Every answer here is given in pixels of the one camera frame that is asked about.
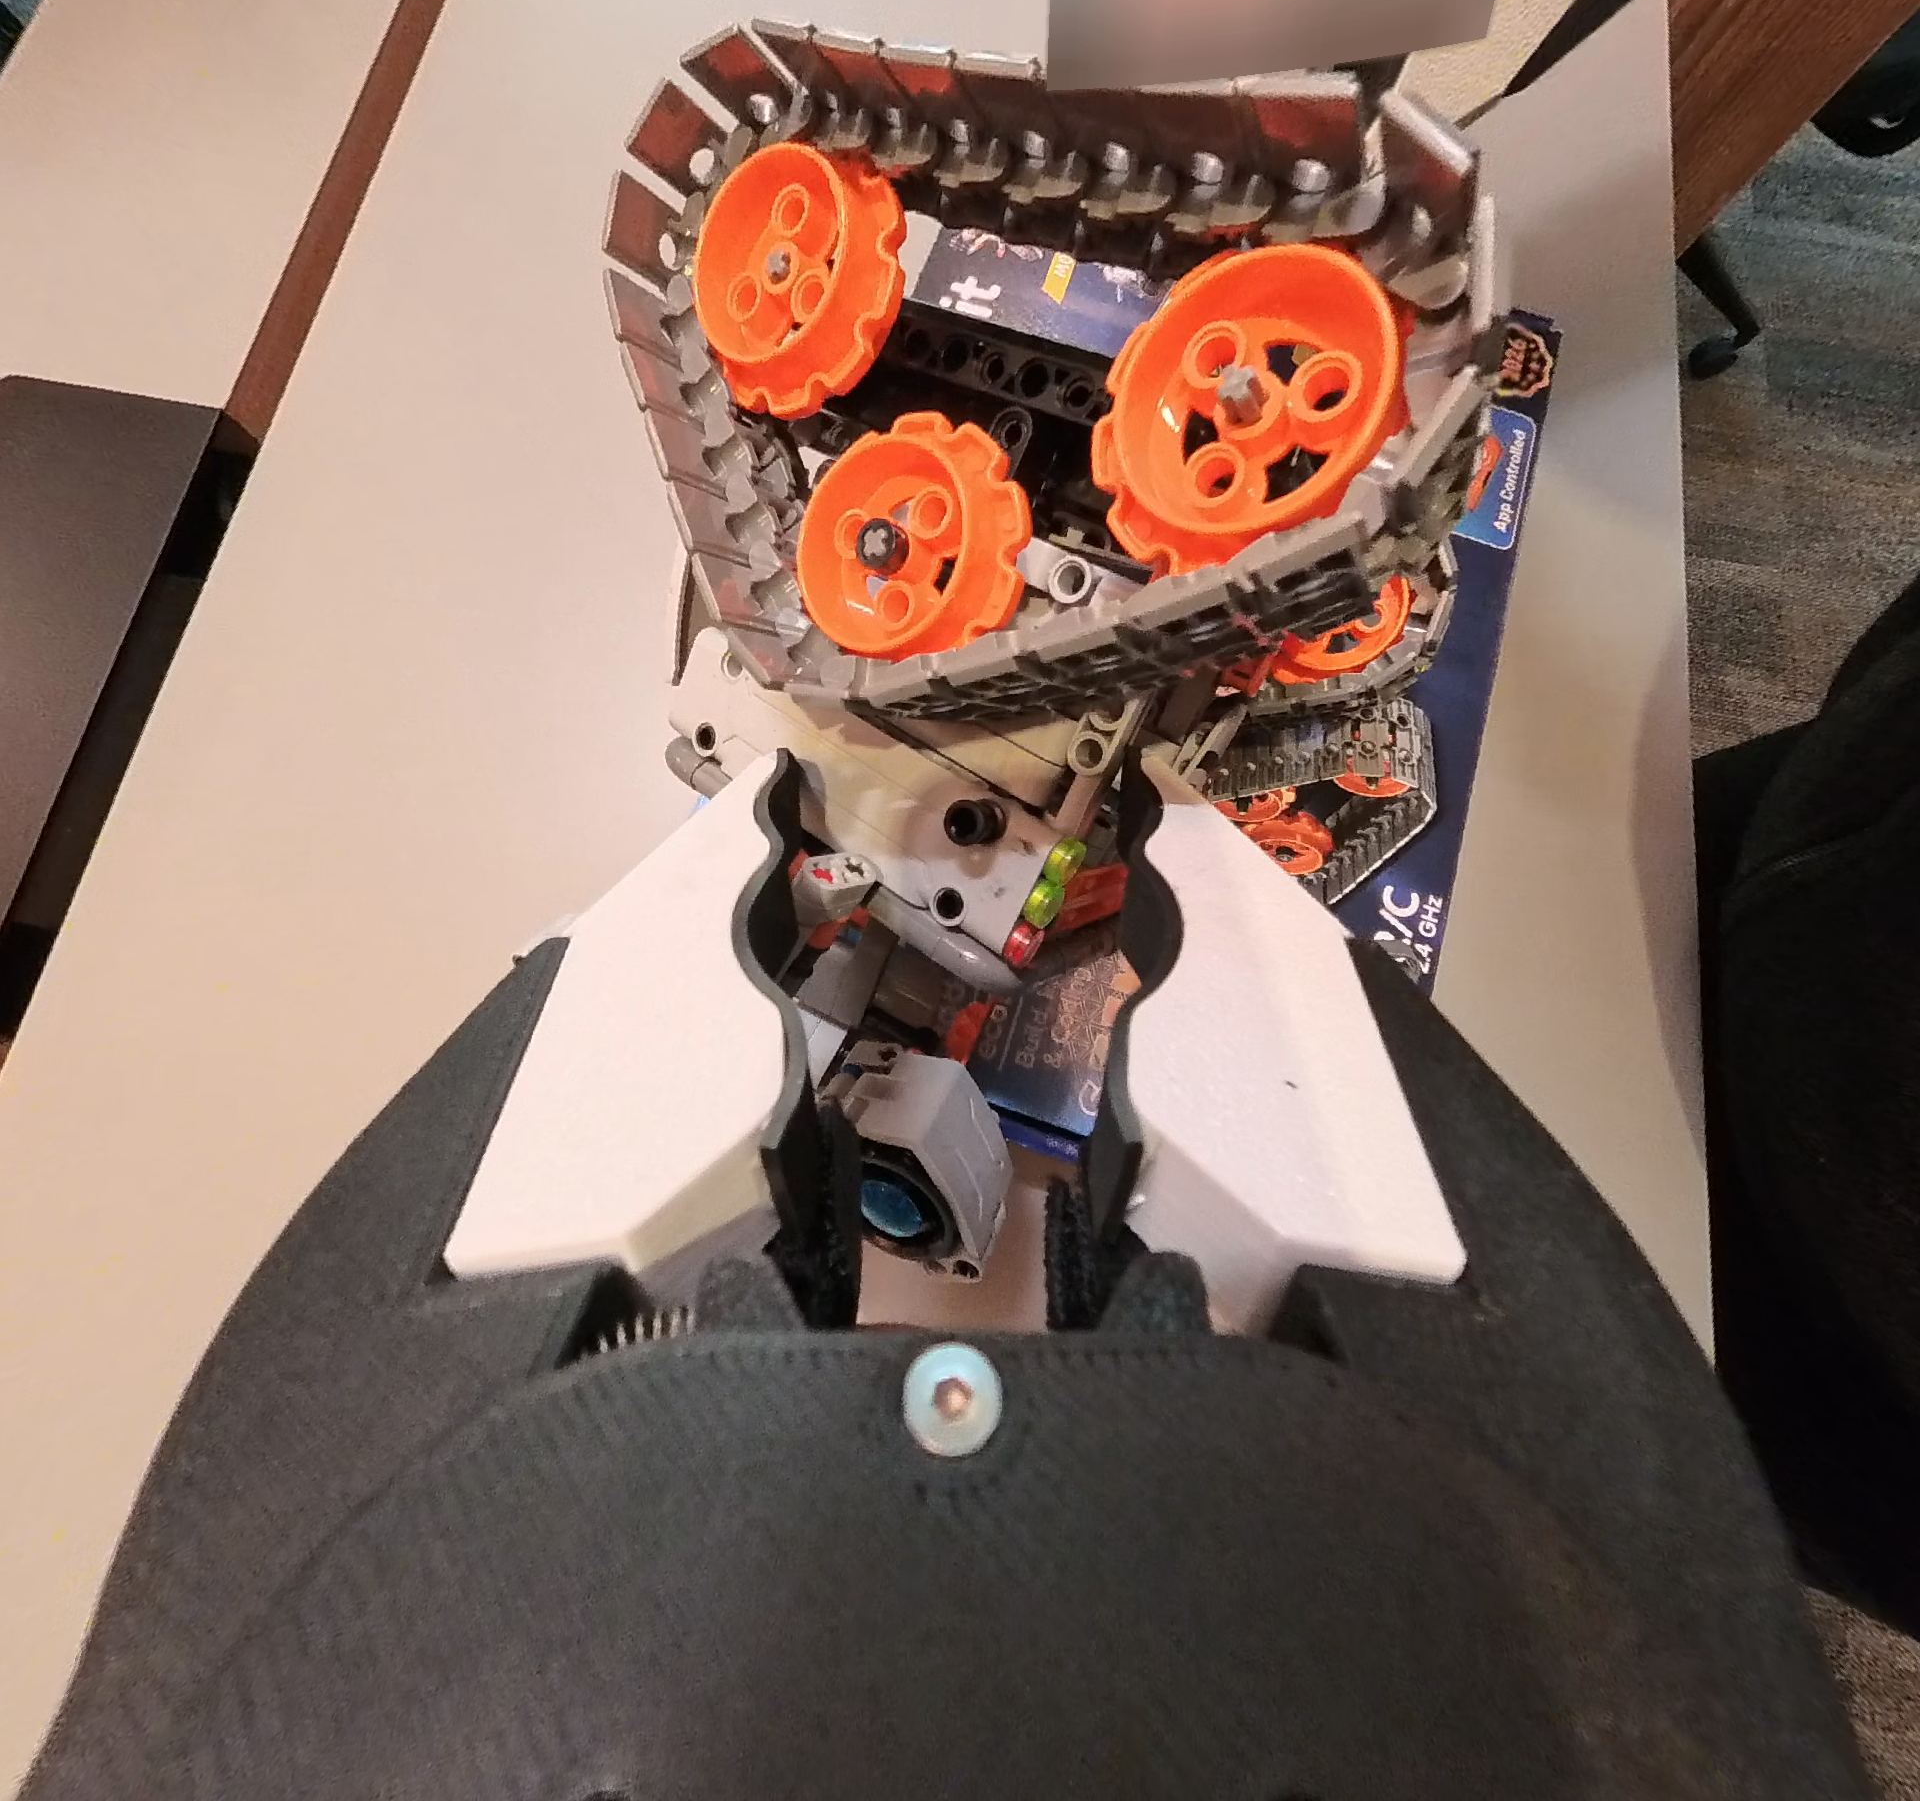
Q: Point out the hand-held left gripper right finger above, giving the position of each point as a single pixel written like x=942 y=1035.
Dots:
x=1292 y=1112

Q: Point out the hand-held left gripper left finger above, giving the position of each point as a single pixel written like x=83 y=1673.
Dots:
x=616 y=1112

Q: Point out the blue robot kit box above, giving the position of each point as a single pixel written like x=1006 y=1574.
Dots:
x=1472 y=631

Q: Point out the tracked building-block toy robot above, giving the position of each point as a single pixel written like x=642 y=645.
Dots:
x=990 y=393

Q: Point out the grey desk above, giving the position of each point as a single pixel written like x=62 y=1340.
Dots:
x=390 y=631

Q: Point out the dark brown desk pad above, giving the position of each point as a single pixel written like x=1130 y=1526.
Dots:
x=91 y=600

